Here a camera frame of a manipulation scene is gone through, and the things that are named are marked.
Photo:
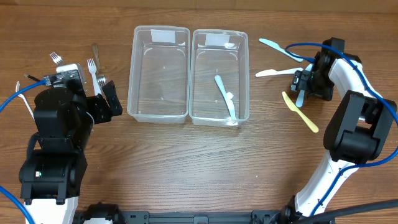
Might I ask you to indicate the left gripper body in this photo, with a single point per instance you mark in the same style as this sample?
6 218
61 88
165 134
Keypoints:
99 109

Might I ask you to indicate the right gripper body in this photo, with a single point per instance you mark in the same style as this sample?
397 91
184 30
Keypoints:
302 84

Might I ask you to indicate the white plastic knife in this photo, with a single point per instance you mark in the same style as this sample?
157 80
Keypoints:
300 98

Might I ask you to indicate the yellow plastic knife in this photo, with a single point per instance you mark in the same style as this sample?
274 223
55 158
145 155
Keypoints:
312 126

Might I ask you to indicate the pale blue knife bottom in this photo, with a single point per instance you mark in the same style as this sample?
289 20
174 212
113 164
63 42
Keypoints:
227 97

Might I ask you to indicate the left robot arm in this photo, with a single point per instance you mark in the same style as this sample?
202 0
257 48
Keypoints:
52 173

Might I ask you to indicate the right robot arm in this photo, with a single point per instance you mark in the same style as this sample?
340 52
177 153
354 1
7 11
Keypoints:
356 134

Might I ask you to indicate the left clear plastic container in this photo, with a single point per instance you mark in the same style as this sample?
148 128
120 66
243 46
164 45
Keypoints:
158 81

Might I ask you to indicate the clear plastic container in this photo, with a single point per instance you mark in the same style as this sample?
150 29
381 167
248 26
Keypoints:
224 53
158 81

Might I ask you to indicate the right clear plastic container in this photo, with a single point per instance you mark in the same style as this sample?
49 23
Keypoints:
224 53

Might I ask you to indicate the short silver metal fork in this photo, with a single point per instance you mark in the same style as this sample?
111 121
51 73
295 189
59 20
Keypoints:
101 79

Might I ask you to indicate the thick white plastic fork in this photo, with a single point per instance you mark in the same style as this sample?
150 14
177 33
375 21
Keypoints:
92 69

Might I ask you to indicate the cream plastic knife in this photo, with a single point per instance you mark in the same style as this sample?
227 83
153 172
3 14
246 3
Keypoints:
272 72

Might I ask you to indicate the light blue knife top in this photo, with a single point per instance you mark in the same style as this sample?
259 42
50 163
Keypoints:
276 46

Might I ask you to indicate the long silver metal fork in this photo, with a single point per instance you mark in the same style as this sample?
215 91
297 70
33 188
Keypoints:
56 58

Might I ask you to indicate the thin white plastic fork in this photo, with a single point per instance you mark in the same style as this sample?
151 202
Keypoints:
24 99

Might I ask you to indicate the black-handled metal fork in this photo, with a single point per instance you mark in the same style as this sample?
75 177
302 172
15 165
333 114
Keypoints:
32 78

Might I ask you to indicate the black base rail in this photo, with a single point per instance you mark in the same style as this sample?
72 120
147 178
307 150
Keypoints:
111 213

